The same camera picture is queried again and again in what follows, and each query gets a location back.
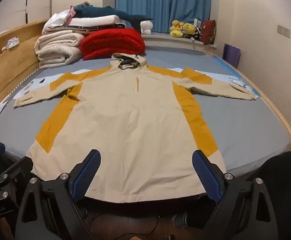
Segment wooden bed headboard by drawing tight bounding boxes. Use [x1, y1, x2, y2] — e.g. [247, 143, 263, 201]
[0, 20, 51, 125]

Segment yellow bear plush toy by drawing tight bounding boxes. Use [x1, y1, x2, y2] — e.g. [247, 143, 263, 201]
[182, 23, 196, 38]

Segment bed with grey sheet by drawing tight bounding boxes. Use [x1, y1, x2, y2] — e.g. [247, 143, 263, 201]
[0, 42, 291, 205]

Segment beige and mustard hooded jacket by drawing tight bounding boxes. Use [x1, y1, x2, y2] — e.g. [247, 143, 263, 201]
[13, 52, 257, 203]

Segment person's grey shoe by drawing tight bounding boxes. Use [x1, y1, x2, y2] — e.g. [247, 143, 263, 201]
[172, 210, 188, 228]

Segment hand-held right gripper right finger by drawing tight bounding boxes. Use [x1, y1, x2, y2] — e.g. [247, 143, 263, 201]
[192, 149, 278, 240]

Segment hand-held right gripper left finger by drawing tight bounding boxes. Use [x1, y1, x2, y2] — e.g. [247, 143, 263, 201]
[15, 149, 101, 240]

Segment blue curtain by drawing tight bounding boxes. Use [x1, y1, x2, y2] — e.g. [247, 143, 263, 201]
[115, 0, 212, 33]

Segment black and white plush toy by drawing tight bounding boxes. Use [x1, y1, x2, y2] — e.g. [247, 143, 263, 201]
[192, 26, 203, 41]

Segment black floor cable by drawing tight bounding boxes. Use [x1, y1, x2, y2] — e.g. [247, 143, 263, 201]
[85, 214, 176, 240]

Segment white packet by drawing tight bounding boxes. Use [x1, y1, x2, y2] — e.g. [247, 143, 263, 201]
[7, 37, 20, 49]

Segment white wall socket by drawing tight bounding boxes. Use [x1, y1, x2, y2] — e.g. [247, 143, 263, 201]
[277, 25, 291, 37]

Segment yellow duck plush toy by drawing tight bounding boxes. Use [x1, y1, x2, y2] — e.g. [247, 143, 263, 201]
[170, 20, 184, 37]

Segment cream folded blanket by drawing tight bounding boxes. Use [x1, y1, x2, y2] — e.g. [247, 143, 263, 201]
[34, 30, 85, 68]

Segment white folded bedding stack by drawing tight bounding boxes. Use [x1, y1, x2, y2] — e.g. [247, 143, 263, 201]
[42, 5, 126, 35]

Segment red folded blanket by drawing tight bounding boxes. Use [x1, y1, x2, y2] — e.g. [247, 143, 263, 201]
[80, 28, 146, 61]

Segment teal shark plush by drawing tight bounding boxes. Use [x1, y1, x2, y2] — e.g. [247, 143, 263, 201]
[73, 0, 154, 30]

